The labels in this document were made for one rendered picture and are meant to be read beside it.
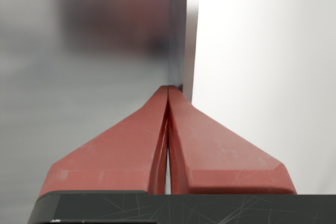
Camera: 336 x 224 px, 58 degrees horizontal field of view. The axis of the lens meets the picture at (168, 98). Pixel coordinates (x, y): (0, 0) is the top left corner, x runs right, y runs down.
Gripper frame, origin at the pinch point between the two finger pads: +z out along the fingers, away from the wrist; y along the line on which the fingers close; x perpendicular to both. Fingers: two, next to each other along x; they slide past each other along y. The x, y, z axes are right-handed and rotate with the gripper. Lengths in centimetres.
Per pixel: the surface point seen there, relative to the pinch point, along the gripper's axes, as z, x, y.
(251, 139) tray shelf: 4.0, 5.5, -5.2
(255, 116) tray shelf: 4.0, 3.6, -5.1
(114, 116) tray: 2.6, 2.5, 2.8
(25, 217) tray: 1.5, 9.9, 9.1
